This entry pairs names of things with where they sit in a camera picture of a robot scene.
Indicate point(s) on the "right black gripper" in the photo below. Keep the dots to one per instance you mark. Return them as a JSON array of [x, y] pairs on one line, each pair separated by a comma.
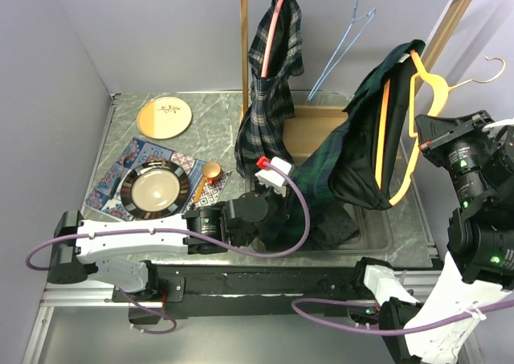
[[435, 132]]

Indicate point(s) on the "copper cup with handle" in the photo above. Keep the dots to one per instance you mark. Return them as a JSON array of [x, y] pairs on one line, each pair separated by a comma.
[[211, 172]]

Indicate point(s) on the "dark grey dotted skirt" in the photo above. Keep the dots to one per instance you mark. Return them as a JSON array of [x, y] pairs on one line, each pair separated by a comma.
[[332, 228]]

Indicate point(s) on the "navy beige plaid skirt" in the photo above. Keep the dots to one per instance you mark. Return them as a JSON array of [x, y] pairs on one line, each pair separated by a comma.
[[261, 132]]

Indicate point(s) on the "green navy plaid skirt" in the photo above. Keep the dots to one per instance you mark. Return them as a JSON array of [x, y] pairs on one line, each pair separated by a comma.
[[355, 163]]

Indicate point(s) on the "black rimmed plate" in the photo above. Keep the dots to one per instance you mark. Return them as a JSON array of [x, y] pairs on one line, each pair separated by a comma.
[[154, 190]]

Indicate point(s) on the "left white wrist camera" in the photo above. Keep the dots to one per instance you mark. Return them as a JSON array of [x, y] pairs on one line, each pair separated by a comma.
[[268, 177]]

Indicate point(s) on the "dark green pen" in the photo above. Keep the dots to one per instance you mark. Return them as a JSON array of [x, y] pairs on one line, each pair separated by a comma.
[[115, 184]]

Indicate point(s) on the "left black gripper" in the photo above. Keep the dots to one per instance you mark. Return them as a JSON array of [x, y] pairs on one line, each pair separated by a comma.
[[283, 202]]

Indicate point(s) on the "blue patterned placemat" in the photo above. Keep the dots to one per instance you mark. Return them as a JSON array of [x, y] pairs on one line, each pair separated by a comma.
[[138, 152]]

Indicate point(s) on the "pink hanger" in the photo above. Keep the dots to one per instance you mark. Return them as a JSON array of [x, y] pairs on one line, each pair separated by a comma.
[[268, 46]]

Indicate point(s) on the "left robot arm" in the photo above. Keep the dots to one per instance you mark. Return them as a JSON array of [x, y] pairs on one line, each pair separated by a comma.
[[84, 249]]

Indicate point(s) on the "clear plastic bin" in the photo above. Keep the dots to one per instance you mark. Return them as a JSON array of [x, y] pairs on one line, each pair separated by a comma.
[[375, 236]]

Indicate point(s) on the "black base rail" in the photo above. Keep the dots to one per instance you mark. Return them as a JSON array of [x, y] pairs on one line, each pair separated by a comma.
[[232, 290]]

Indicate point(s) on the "beige round plate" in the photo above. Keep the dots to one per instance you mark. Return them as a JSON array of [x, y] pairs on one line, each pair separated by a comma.
[[164, 118]]

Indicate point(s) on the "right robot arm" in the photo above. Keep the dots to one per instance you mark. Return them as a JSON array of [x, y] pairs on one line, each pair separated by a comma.
[[477, 270]]

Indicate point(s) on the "light blue wire hanger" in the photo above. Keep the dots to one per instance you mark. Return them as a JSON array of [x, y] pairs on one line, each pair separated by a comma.
[[342, 48]]

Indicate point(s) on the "wooden clothes rack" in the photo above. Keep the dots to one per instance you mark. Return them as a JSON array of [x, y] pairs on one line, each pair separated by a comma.
[[312, 124]]

